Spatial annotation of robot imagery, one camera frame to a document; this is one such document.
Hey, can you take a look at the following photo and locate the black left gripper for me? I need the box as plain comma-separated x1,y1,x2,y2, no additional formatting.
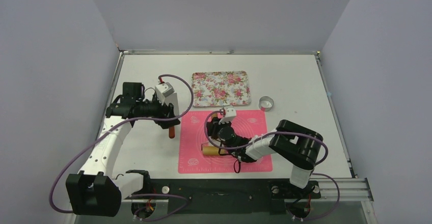
136,93,180,128

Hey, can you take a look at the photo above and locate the wooden rolling pin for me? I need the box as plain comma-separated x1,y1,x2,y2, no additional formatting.
201,144,229,156

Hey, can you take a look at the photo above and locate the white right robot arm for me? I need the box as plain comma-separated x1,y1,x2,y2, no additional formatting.
204,117,329,197

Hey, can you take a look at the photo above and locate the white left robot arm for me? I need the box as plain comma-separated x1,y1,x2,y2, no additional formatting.
66,82,180,217

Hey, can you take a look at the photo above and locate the round metal dough cutter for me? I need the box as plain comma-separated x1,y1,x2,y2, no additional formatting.
258,96,274,112

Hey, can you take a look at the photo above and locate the pink silicone baking mat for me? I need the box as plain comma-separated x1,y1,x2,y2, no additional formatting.
178,110,267,174

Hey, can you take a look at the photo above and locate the floral rectangular tray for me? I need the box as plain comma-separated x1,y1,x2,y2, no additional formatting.
191,71,251,107

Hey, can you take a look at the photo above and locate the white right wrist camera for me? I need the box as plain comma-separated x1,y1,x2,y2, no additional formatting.
219,106,237,125

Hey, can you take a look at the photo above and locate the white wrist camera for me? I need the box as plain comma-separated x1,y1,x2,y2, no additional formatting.
154,82,175,105
219,106,237,125

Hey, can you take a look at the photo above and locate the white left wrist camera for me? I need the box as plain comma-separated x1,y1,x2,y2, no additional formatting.
154,82,175,105

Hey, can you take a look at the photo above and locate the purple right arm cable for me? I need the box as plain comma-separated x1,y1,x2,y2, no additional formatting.
204,111,341,222

